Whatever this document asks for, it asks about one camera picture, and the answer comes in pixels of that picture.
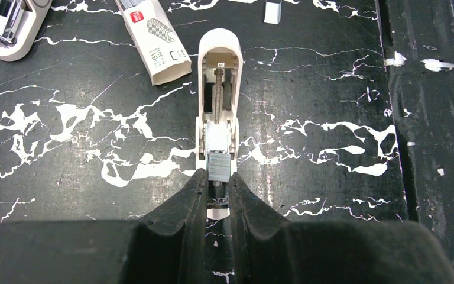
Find small white stapler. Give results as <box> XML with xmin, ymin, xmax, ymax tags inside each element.
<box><xmin>195</xmin><ymin>28</ymin><xmax>244</xmax><ymax>220</ymax></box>

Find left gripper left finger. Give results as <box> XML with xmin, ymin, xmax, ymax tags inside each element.
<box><xmin>0</xmin><ymin>169</ymin><xmax>208</xmax><ymax>283</ymax></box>

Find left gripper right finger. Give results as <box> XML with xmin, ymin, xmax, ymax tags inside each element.
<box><xmin>229</xmin><ymin>173</ymin><xmax>454</xmax><ymax>283</ymax></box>

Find staple tray with staples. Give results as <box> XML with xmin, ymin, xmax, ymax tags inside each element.
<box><xmin>115</xmin><ymin>0</ymin><xmax>192</xmax><ymax>86</ymax></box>

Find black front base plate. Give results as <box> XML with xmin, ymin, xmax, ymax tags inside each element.
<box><xmin>378</xmin><ymin>1</ymin><xmax>454</xmax><ymax>268</ymax></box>

